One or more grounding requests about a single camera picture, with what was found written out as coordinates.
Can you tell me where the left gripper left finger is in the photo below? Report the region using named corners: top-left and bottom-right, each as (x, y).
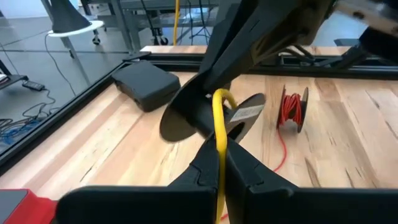
top-left (55, 133), bottom-right (218, 224)

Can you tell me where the black zip pouch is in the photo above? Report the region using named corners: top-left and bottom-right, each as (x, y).
top-left (111, 59), bottom-right (182, 113)

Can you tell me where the yellow wire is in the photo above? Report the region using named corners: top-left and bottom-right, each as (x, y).
top-left (211, 88), bottom-right (239, 224)

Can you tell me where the red wire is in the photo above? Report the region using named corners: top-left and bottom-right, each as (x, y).
top-left (220, 92), bottom-right (302, 222)

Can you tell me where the yellow extension cord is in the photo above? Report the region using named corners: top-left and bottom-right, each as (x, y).
top-left (173, 0), bottom-right (182, 46)

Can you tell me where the coiled blue cable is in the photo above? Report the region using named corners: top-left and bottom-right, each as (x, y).
top-left (0, 119), bottom-right (41, 146)

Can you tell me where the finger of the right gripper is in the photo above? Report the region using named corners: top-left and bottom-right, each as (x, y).
top-left (198, 0), bottom-right (261, 91)
top-left (214, 19), bottom-right (261, 93)

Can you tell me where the white disc black pole stand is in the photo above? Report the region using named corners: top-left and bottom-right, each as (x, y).
top-left (47, 0), bottom-right (105, 39)

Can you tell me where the black power adapter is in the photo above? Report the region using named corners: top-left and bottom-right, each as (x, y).
top-left (21, 80), bottom-right (46, 92)

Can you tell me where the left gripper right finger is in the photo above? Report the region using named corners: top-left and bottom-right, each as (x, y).
top-left (224, 136), bottom-right (398, 224)

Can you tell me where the grey round floor stand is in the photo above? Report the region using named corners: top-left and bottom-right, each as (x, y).
top-left (39, 0), bottom-right (93, 87)

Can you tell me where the black metal table frame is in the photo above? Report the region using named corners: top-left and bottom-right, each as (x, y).
top-left (0, 51), bottom-right (398, 175)

